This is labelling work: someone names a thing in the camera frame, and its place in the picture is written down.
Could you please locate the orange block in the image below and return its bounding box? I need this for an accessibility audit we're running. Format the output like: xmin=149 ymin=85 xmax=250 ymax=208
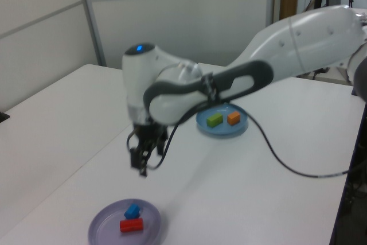
xmin=227 ymin=111 xmax=241 ymax=126

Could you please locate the blue plate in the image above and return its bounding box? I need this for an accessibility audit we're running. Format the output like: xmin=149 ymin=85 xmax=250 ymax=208
xmin=196 ymin=102 xmax=249 ymax=139

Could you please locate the purple plate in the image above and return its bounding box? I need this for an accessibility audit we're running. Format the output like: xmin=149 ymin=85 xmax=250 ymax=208
xmin=88 ymin=198 xmax=162 ymax=245

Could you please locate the red cylinder block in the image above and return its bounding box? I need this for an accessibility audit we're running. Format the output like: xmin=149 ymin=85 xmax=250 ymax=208
xmin=119 ymin=217 xmax=144 ymax=233

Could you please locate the green rectangular block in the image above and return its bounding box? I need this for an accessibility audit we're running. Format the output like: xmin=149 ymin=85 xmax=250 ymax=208
xmin=206 ymin=113 xmax=224 ymax=128

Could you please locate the blue block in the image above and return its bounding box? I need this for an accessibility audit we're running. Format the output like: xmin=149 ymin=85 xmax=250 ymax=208
xmin=124 ymin=203 xmax=141 ymax=219

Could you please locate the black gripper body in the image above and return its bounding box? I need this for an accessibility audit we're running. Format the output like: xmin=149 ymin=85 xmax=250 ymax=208
xmin=132 ymin=121 xmax=169 ymax=142

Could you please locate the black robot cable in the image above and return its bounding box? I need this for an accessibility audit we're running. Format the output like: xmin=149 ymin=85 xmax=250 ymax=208
xmin=145 ymin=95 xmax=352 ymax=178

